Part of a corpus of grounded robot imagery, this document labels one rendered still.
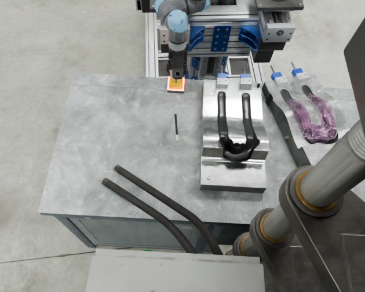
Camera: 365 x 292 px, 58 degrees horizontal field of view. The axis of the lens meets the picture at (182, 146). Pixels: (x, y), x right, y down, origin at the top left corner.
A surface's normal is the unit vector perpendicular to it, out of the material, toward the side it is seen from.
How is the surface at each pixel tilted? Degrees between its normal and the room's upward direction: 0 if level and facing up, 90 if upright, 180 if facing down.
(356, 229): 0
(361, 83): 90
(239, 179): 0
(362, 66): 90
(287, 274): 0
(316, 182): 90
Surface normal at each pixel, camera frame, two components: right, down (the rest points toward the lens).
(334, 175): -0.78, 0.54
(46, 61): 0.04, -0.47
